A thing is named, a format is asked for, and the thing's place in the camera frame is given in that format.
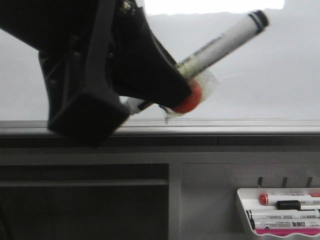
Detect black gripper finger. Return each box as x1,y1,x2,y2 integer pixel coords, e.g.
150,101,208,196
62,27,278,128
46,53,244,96
38,0,129,147
109,0,192,108

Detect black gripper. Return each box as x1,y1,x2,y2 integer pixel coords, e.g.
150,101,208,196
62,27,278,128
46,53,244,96
0,0,99,54

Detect red magnet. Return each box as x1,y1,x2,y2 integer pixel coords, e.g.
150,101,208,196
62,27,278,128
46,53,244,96
160,70,219,124

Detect white black whiteboard marker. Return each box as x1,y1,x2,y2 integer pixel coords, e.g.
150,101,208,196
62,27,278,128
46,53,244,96
127,10,269,114

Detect left tray hook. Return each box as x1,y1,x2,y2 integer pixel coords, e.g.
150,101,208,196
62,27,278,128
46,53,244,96
256,177,264,189

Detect tray hook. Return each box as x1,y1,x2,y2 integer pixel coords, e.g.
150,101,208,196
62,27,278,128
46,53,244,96
305,176,313,188
256,177,264,189
280,177,288,188

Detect white marker tray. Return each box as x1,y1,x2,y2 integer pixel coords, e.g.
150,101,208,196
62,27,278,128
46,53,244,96
236,188,320,240

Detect red capped marker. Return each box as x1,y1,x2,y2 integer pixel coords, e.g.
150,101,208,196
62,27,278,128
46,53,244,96
259,193,320,206

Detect white marker black end upper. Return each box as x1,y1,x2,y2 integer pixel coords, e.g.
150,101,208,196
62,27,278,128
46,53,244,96
245,209,320,220

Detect white marker black end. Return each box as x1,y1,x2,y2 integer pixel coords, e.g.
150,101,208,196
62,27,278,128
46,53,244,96
245,209,320,220
249,218,320,230

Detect middle tray hook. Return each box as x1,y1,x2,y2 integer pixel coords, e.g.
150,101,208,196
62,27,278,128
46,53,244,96
280,177,288,188

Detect black capped marker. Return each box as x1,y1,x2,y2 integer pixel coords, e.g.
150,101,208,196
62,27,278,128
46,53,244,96
275,200,320,210

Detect right tray hook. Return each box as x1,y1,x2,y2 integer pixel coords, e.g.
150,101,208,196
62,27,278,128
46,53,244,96
305,176,313,188

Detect white marker black end lower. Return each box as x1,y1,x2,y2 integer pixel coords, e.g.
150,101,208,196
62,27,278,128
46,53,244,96
249,218,320,230

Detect pink eraser strip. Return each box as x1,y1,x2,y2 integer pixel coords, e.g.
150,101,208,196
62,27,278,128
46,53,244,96
254,228,320,236

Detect whiteboard with grey frame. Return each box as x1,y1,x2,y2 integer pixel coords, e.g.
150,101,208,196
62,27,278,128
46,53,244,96
0,0,320,139

